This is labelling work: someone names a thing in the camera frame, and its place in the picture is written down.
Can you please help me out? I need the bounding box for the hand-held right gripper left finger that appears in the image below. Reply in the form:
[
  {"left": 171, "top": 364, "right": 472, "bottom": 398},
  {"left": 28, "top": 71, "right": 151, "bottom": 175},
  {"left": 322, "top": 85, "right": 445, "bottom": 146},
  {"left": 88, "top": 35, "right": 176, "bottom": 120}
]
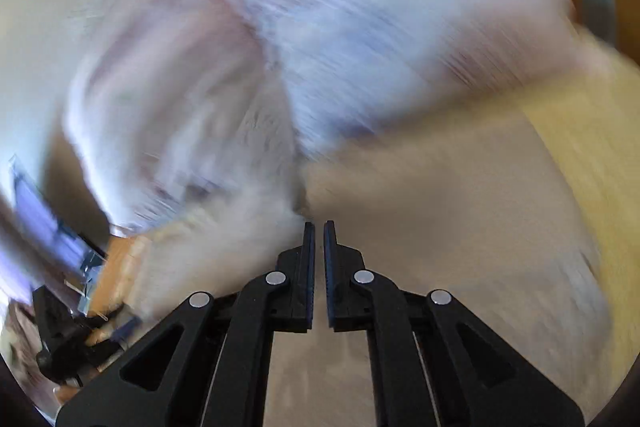
[{"left": 55, "top": 221, "right": 317, "bottom": 427}]

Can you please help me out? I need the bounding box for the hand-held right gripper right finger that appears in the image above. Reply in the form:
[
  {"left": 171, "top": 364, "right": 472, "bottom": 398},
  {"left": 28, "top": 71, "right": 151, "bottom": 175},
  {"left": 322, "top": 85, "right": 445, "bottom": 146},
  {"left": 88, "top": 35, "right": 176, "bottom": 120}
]
[{"left": 323, "top": 220, "right": 586, "bottom": 427}]

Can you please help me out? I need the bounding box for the light patterned small garment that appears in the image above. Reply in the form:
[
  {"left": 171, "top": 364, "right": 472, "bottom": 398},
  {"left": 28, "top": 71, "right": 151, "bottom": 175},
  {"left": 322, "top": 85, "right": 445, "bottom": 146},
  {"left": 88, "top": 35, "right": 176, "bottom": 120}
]
[{"left": 62, "top": 0, "right": 591, "bottom": 238}]

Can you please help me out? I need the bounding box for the beige blanket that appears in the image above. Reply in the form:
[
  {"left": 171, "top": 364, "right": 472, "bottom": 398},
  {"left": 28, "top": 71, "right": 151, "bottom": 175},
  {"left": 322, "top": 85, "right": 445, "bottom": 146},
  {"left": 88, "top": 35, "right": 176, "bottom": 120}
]
[{"left": 125, "top": 57, "right": 621, "bottom": 427}]

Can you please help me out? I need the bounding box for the yellow cloth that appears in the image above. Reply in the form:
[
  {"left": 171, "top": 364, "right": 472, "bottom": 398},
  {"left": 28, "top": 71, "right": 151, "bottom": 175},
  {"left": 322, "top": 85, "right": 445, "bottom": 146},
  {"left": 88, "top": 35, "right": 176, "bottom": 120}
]
[{"left": 517, "top": 52, "right": 640, "bottom": 358}]

